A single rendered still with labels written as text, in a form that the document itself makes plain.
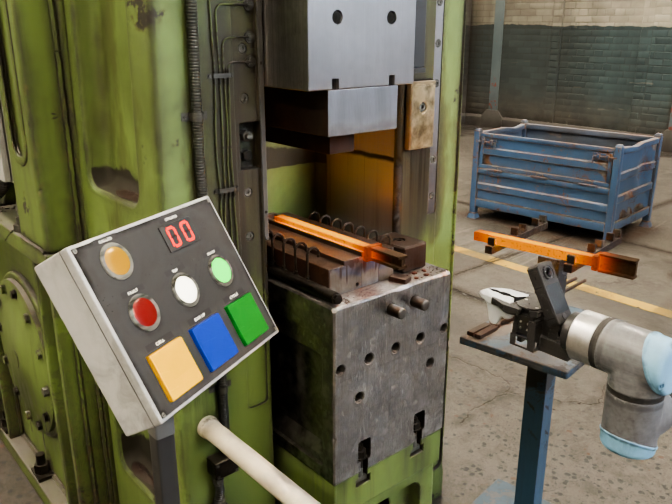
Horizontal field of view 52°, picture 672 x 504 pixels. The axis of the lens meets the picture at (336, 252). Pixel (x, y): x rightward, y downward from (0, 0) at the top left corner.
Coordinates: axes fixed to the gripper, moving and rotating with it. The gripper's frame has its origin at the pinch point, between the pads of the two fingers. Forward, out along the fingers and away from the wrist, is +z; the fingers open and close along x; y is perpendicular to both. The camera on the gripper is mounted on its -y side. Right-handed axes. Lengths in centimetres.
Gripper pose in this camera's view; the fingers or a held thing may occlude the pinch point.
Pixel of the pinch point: (486, 289)
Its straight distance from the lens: 137.5
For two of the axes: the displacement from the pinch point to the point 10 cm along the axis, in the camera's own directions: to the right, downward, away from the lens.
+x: 7.6, -2.0, 6.1
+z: -6.4, -2.4, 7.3
